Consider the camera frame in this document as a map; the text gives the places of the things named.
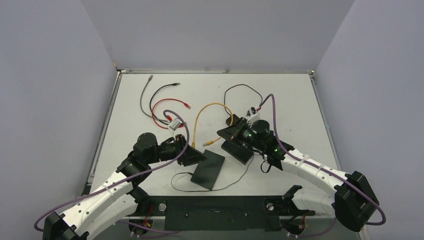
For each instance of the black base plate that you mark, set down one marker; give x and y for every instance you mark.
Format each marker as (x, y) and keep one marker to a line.
(222, 213)

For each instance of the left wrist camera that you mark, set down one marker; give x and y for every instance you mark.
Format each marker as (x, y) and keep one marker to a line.
(175, 124)

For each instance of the ribbed black network switch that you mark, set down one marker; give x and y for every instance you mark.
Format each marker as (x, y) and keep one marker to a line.
(240, 153)

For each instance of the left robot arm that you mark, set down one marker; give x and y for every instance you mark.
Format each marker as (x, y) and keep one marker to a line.
(120, 195)

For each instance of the black Mercury switch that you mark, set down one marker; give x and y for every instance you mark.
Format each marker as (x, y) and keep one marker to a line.
(206, 172)

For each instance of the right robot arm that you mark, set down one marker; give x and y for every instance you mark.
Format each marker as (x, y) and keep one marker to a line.
(348, 197)

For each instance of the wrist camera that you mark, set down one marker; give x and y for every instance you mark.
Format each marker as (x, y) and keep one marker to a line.
(175, 124)
(253, 114)

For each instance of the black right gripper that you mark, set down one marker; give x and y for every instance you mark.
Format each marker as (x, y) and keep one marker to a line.
(238, 131)

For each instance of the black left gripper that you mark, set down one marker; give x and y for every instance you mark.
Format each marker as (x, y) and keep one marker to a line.
(191, 156)

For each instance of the black power brick adapter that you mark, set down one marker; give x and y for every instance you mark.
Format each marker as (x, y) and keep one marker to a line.
(231, 120)

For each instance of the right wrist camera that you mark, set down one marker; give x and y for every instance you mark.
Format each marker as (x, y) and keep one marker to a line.
(253, 114)

